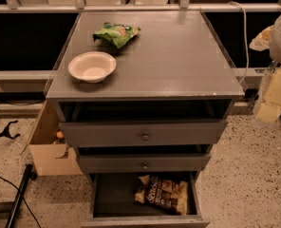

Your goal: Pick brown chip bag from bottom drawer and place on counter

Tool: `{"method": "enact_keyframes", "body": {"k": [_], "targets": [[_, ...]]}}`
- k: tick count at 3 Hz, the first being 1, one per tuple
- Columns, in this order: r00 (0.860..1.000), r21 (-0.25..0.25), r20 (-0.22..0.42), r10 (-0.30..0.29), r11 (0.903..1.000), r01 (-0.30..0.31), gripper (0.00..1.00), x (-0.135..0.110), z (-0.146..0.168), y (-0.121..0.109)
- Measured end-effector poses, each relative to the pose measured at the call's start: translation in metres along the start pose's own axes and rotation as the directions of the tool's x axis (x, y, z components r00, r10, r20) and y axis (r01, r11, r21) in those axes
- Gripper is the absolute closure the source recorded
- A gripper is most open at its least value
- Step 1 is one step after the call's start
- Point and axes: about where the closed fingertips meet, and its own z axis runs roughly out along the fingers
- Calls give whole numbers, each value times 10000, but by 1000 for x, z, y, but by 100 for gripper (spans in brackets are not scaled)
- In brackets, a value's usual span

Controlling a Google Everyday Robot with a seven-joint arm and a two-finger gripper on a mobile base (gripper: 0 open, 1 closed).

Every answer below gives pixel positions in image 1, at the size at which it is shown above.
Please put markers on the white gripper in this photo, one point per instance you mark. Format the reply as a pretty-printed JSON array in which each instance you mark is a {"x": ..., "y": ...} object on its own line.
[{"x": 270, "y": 110}]

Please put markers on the brown chip bag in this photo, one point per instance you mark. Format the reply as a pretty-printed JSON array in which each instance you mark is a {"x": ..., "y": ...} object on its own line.
[{"x": 167, "y": 194}]

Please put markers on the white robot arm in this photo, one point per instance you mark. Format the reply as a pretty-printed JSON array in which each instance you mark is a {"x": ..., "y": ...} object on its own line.
[{"x": 275, "y": 54}]

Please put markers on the grey drawer cabinet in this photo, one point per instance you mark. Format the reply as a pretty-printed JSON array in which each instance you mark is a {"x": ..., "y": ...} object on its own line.
[{"x": 173, "y": 70}]

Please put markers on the grey middle drawer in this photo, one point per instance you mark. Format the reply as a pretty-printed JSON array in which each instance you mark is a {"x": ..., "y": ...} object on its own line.
[{"x": 143, "y": 163}]

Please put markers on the grey drawer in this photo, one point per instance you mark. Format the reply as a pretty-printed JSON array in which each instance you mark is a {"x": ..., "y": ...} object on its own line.
[
  {"x": 143, "y": 163},
  {"x": 114, "y": 134},
  {"x": 113, "y": 204}
]

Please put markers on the green chip bag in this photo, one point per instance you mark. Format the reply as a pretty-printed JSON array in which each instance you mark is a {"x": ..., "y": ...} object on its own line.
[{"x": 116, "y": 34}]

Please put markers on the grey top drawer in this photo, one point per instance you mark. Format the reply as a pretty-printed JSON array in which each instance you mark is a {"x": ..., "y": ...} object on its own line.
[{"x": 114, "y": 134}]

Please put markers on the grey bottom drawer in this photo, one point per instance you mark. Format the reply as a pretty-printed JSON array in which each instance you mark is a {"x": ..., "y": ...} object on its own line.
[{"x": 113, "y": 204}]

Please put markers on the white bowl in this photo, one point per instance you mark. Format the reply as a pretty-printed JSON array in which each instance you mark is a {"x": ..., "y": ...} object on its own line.
[{"x": 92, "y": 67}]

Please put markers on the orange ball in box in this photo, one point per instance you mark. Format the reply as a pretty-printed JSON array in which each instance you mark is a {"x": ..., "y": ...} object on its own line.
[{"x": 59, "y": 135}]

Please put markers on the cardboard box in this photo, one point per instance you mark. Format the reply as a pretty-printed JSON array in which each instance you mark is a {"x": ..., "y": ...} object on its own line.
[{"x": 51, "y": 157}]

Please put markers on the black pole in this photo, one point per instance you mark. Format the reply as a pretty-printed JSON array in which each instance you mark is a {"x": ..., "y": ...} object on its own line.
[{"x": 13, "y": 214}]

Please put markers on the black clamp tool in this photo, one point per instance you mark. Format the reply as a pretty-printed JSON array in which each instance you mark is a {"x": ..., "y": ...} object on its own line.
[{"x": 6, "y": 133}]

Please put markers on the metal railing frame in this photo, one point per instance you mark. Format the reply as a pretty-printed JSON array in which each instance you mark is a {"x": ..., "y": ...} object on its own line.
[{"x": 140, "y": 3}]

